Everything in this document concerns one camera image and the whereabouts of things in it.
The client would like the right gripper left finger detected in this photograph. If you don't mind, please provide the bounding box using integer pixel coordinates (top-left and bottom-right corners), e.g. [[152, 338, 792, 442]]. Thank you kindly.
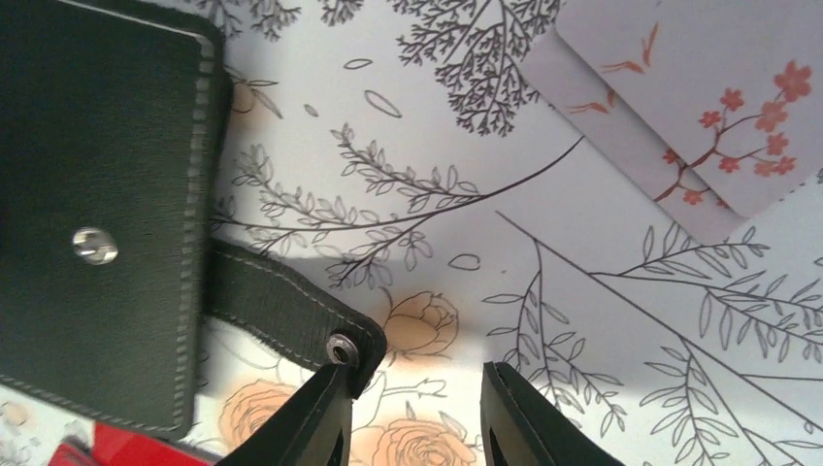
[[217, 364, 352, 466]]

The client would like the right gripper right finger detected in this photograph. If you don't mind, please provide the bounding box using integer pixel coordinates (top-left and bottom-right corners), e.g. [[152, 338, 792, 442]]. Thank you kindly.
[[480, 361, 622, 466]]

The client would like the white floral card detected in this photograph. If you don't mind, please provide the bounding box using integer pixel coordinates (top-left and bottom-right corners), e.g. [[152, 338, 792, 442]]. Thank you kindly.
[[520, 26, 747, 244], [556, 1, 822, 217]]

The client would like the floral patterned table mat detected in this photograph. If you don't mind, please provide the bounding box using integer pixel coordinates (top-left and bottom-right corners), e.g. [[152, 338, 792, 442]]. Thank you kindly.
[[1, 1, 822, 465]]

